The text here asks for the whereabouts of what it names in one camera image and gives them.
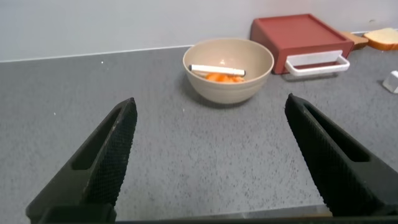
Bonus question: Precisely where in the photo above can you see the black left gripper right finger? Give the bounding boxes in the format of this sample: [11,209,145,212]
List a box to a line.
[284,93,398,217]

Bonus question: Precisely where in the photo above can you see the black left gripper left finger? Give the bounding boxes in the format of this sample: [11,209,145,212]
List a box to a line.
[25,97,138,223]

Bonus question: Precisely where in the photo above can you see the red drawer with white handle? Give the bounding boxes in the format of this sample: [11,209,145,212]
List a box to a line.
[284,49,351,77]

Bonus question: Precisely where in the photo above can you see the red drawer cabinet housing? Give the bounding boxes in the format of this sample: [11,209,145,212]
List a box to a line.
[249,13,355,75]

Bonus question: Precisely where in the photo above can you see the small white printed carton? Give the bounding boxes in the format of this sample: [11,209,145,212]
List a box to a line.
[382,70,398,94]

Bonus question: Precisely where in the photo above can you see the brown toast slice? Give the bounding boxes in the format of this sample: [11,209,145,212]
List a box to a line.
[340,30,369,50]

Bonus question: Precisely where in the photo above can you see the beige round bowl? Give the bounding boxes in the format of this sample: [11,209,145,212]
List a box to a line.
[182,37,275,105]

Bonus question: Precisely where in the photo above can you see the white bread slice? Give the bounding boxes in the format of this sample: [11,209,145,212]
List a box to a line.
[363,27,398,51]

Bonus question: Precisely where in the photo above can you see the orange peeled fruit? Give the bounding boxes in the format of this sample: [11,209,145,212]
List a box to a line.
[205,72,246,84]

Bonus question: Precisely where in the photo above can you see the white marker pen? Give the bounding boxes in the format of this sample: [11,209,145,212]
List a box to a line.
[188,63,246,77]

